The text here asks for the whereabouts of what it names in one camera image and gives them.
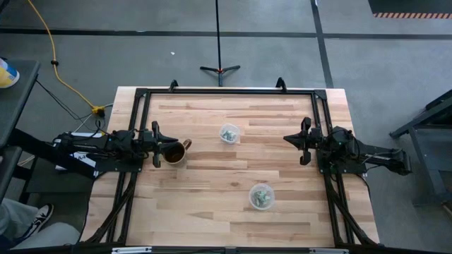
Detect yellow white wipes canister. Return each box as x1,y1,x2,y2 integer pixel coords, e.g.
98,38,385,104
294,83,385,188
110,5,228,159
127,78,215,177
0,58,20,89

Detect black mat with hazard stripe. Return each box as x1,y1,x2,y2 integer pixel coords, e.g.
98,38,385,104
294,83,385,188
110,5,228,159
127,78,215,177
367,0,452,19

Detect yellow extension cable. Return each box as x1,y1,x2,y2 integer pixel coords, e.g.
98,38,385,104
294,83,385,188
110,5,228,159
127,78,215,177
27,0,106,117

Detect silver metal bracket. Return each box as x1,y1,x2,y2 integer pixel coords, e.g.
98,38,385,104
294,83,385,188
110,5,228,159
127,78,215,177
309,248,349,254
112,246,153,254

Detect black aluminium table frame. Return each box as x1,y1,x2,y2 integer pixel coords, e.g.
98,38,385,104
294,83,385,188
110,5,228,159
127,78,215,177
81,77,381,248

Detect dark grey desk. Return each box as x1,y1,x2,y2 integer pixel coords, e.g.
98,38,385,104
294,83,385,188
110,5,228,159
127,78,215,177
0,59,96,193

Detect brown teal ceramic mug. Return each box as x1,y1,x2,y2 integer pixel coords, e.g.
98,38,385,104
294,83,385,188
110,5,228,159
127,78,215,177
162,138,194,166

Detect black tripod stand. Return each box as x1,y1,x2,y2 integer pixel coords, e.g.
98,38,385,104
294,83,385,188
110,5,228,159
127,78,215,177
199,0,241,87

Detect black white sneaker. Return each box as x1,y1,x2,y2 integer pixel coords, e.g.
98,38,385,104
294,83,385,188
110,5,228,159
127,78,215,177
21,202,55,240

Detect person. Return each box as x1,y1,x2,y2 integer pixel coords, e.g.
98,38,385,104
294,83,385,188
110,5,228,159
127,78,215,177
0,197,81,251

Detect clear square plastic container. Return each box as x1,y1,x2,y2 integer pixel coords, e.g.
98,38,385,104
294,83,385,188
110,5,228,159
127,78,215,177
218,123,242,145

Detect clear round plastic container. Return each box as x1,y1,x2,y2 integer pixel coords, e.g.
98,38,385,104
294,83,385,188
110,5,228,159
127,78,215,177
248,183,276,212

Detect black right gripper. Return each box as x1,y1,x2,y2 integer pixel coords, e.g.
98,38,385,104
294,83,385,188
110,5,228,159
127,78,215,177
282,116,324,166

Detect dark metal table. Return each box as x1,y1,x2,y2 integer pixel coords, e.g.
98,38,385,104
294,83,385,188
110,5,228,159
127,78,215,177
389,90,452,205

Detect white paper sheet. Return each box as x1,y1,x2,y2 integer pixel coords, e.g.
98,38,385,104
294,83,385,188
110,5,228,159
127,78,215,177
56,131,104,169

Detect thin black cable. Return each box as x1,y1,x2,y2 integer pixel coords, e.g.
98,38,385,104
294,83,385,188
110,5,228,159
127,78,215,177
35,80,105,132

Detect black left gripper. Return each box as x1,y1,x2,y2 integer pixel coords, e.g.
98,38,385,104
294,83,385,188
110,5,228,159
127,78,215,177
141,121,179,169

